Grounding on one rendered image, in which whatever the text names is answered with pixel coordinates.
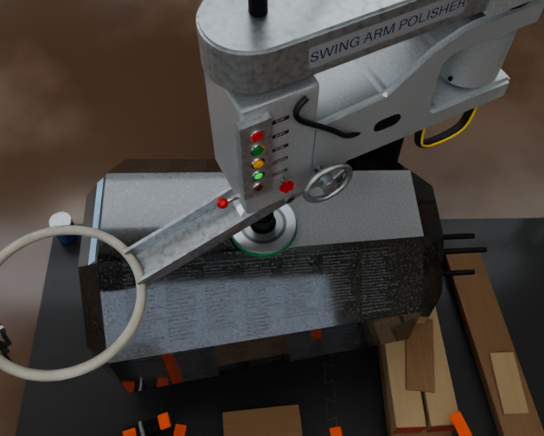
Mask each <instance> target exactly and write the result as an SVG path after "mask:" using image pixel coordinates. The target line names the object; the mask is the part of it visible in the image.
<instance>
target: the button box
mask: <svg viewBox="0 0 544 436"><path fill-rule="evenodd" d="M258 130H262V131H263V132H264V133H265V134H264V137H263V138H262V139H261V140H260V141H258V142H252V141H250V136H251V135H252V133H254V132H255V131H258ZM235 131H236V143H237V154H238V165H239V177H240V194H241V196H242V198H243V199H244V201H246V200H249V199H251V198H254V197H255V196H259V195H261V194H264V193H265V192H267V191H270V190H272V116H271V114H270V113H269V112H268V113H266V114H263V115H261V116H258V117H256V118H254V119H250V120H248V121H242V122H241V121H236V122H235ZM258 144H262V145H264V146H265V149H264V150H263V152H262V153H261V154H260V155H258V156H252V155H251V153H250V151H251V149H252V148H253V147H254V146H255V145H258ZM260 157H262V158H264V159H265V162H264V164H263V165H262V166H261V167H260V168H258V169H253V168H252V167H251V164H252V162H253V161H254V160H255V159H257V158H260ZM259 170H263V171H264V172H265V175H264V176H263V177H262V178H261V179H260V180H258V181H253V180H252V176H253V174H254V173H255V172H257V171H259ZM257 183H264V184H265V185H266V186H265V187H264V188H263V189H262V190H261V191H260V192H253V191H252V189H253V186H254V185H256V184H257Z"/></svg>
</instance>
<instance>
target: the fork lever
mask: <svg viewBox="0 0 544 436"><path fill-rule="evenodd" d="M302 194H303V191H302V192H300V193H297V194H296V195H293V196H290V197H287V198H285V199H284V200H281V201H279V202H275V203H274V204H271V205H269V206H267V207H264V208H262V209H259V210H257V211H254V212H252V213H251V214H247V215H244V216H243V217H240V214H239V212H238V211H237V209H236V207H235V206H234V204H233V202H230V203H229V204H228V205H227V207H226V208H219V207H218V206H217V204H216V202H217V199H218V198H219V197H222V196H224V197H226V198H228V197H230V196H234V195H235V193H234V191H233V190H232V188H231V186H230V187H229V188H227V189H225V190H223V191H222V192H221V193H219V194H217V195H216V196H213V197H212V198H210V199H208V200H207V201H205V202H204V203H202V204H200V205H199V206H197V207H195V208H193V209H191V210H190V211H189V212H187V213H185V214H184V215H181V216H180V217H178V218H176V219H175V220H173V221H172V222H170V223H168V224H167V225H165V226H163V227H162V228H159V229H158V230H157V231H155V232H153V233H152V234H149V235H148V236H146V237H144V238H143V239H142V240H140V241H138V242H136V243H135V244H133V245H131V246H130V247H127V248H126V249H125V250H123V253H124V254H125V255H127V254H129V253H134V254H135V255H136V257H137V258H138V261H139V262H140V264H141V267H142V268H143V270H144V276H143V277H141V278H139V279H137V280H136V283H137V284H138V285H141V284H146V285H147V286H149V285H151V284H153V283H154V282H156V281H158V280H159V279H161V278H162V277H164V276H166V275H167V274H169V273H171V272H173V271H175V270H176V269H177V268H179V267H181V266H183V265H185V264H186V263H188V262H190V261H191V260H193V259H194V258H196V257H198V256H199V255H201V254H203V253H205V252H207V251H208V250H209V249H211V248H213V247H215V246H217V245H218V244H220V243H222V242H223V241H224V240H226V239H228V238H230V237H231V236H233V235H235V234H237V233H238V232H240V231H241V230H243V229H245V228H247V227H249V226H250V225H252V224H254V223H255V222H256V221H258V220H260V219H262V218H263V217H265V216H267V215H269V214H270V213H272V212H273V211H275V210H277V209H278V208H281V207H282V206H284V205H285V204H286V203H290V202H292V201H293V200H294V199H296V198H297V197H299V196H301V195H302Z"/></svg>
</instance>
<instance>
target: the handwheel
mask: <svg viewBox="0 0 544 436"><path fill-rule="evenodd" d="M334 170H340V171H338V172H337V173H336V174H335V175H334V176H332V175H327V174H328V173H330V172H332V171H334ZM314 171H315V172H316V174H314V175H313V176H312V177H311V178H310V179H309V180H308V181H307V183H306V184H305V186H304V189H303V197H304V199H305V200H306V201H307V202H311V203H318V202H324V201H326V200H329V199H330V198H332V197H333V196H336V195H337V194H338V193H340V192H341V191H342V190H343V189H344V188H345V187H346V186H347V185H348V184H349V182H350V180H351V178H352V176H353V170H352V168H351V166H350V165H348V164H347V163H333V164H331V165H328V166H326V167H324V168H322V166H321V165H319V166H317V167H316V168H315V169H314ZM345 173H346V176H345V177H344V179H343V180H342V182H341V183H340V184H339V185H338V186H337V181H336V180H337V179H338V178H339V177H341V176H342V175H343V174H345ZM319 179H320V180H319ZM318 180H319V181H318ZM314 187H320V188H321V189H322V191H323V195H321V196H310V189H311V188H314Z"/></svg>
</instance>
